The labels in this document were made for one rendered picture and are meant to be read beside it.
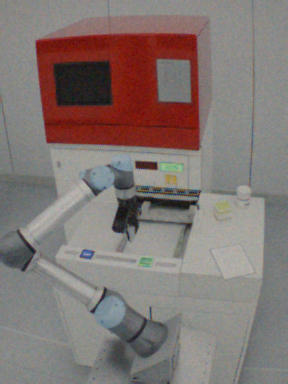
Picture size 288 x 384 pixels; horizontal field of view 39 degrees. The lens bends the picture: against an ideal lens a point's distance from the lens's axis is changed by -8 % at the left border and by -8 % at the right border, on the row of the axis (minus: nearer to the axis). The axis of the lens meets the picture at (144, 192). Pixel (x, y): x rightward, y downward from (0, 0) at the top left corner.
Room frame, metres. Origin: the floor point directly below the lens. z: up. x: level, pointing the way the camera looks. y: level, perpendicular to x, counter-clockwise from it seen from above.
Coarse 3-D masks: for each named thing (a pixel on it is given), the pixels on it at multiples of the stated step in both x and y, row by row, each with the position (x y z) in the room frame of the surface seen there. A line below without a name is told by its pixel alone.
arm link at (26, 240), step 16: (96, 176) 1.18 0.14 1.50; (112, 176) 1.19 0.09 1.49; (80, 192) 1.16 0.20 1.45; (96, 192) 1.18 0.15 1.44; (48, 208) 1.14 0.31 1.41; (64, 208) 1.13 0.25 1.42; (80, 208) 1.15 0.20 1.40; (32, 224) 1.10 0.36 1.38; (48, 224) 1.10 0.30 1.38; (0, 240) 1.10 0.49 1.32; (16, 240) 1.05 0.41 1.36; (32, 240) 1.06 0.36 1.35; (0, 256) 1.04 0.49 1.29; (16, 256) 1.02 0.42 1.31
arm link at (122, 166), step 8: (112, 160) 1.35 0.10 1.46; (120, 160) 1.34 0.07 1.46; (128, 160) 1.35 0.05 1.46; (112, 168) 1.34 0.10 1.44; (120, 168) 1.33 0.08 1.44; (128, 168) 1.34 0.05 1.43; (120, 176) 1.33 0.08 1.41; (128, 176) 1.33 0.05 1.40; (120, 184) 1.33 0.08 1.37; (128, 184) 1.33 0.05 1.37
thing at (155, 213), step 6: (150, 210) 1.90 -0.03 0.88; (156, 210) 1.90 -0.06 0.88; (162, 210) 1.89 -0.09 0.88; (168, 210) 1.89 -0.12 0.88; (174, 210) 1.89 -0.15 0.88; (180, 210) 1.88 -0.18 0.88; (186, 210) 1.88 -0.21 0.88; (138, 216) 1.87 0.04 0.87; (144, 216) 1.86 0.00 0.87; (150, 216) 1.86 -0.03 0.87; (156, 216) 1.85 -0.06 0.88; (162, 216) 1.84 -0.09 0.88; (168, 216) 1.84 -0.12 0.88; (174, 216) 1.83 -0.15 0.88; (180, 216) 1.83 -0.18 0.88; (186, 216) 1.82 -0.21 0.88; (186, 222) 1.81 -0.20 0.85; (192, 222) 1.80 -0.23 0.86
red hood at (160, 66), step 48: (48, 48) 2.05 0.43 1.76; (96, 48) 1.99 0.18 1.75; (144, 48) 1.93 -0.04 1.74; (192, 48) 1.87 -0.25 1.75; (48, 96) 2.06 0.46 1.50; (96, 96) 2.00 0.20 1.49; (144, 96) 1.93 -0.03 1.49; (192, 96) 1.87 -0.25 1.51; (96, 144) 2.00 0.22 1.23; (144, 144) 1.93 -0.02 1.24; (192, 144) 1.87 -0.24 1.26
